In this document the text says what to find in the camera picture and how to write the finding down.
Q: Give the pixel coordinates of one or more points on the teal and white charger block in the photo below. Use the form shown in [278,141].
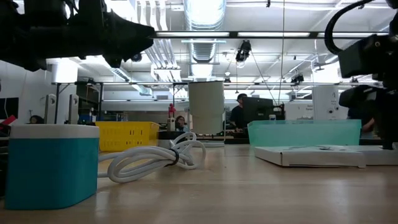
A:
[53,174]

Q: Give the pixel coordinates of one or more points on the black computer monitor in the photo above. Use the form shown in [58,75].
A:
[258,109]

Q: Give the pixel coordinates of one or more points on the yellow plastic bin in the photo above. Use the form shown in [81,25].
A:
[124,137]

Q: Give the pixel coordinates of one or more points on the black overhead light bar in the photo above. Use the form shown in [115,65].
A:
[233,35]

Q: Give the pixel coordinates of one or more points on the grey upright post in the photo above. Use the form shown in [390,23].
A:
[50,109]
[73,109]

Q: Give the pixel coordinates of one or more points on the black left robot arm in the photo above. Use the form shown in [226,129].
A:
[28,34]

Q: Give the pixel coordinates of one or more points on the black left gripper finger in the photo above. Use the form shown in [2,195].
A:
[124,51]
[130,31]

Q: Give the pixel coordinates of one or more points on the tall cylindrical cup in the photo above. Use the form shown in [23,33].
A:
[205,105]

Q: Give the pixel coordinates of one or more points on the black overhead camera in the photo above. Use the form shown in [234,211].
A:
[244,49]

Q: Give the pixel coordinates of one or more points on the red-capped bottle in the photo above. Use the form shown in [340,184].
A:
[171,109]

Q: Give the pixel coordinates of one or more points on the white cardboard box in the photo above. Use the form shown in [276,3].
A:
[382,157]
[311,158]

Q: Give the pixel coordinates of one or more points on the red object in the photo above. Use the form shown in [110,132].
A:
[7,120]

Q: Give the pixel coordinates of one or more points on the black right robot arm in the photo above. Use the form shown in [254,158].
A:
[388,130]

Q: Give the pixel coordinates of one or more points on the person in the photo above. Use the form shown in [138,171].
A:
[368,124]
[181,123]
[237,116]
[36,119]

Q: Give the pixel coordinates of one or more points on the teal translucent plastic bin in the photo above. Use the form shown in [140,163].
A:
[304,133]

